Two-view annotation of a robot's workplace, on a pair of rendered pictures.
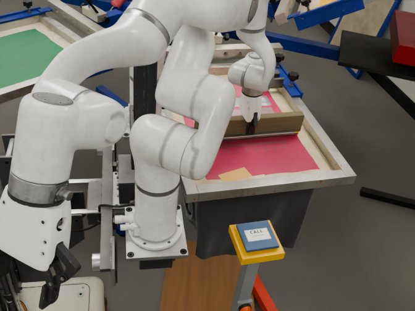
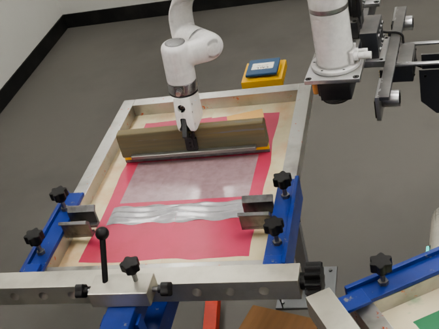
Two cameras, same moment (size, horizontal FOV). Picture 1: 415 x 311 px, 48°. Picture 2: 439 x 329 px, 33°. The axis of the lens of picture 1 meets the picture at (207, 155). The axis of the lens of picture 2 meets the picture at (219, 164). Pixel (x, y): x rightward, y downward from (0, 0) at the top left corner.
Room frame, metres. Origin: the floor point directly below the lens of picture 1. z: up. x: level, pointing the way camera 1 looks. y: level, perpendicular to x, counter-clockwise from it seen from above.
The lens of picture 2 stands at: (2.69, 0.95, 2.01)
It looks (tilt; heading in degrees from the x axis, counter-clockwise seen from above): 33 degrees down; 218
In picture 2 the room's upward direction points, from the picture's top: 14 degrees counter-clockwise
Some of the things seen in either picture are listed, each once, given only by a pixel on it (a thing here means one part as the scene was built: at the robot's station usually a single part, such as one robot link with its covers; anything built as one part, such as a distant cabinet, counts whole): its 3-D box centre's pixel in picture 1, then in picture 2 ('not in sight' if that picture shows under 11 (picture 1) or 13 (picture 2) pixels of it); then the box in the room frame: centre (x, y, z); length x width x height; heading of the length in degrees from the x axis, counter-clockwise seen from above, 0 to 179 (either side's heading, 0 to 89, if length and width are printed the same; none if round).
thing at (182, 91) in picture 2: (252, 85); (181, 85); (1.38, -0.12, 1.18); 0.09 x 0.07 x 0.03; 20
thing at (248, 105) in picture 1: (251, 101); (186, 105); (1.38, -0.13, 1.12); 0.10 x 0.08 x 0.11; 20
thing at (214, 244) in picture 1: (252, 216); not in sight; (1.20, -0.20, 0.74); 0.45 x 0.03 x 0.43; 109
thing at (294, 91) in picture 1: (282, 81); (57, 238); (1.80, -0.28, 0.97); 0.30 x 0.05 x 0.07; 19
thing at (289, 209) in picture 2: not in sight; (283, 228); (1.61, 0.24, 0.97); 0.30 x 0.05 x 0.07; 19
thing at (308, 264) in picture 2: not in sight; (308, 281); (1.79, 0.38, 1.02); 0.07 x 0.06 x 0.07; 19
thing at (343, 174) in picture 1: (238, 118); (188, 174); (1.48, -0.10, 0.97); 0.79 x 0.58 x 0.04; 19
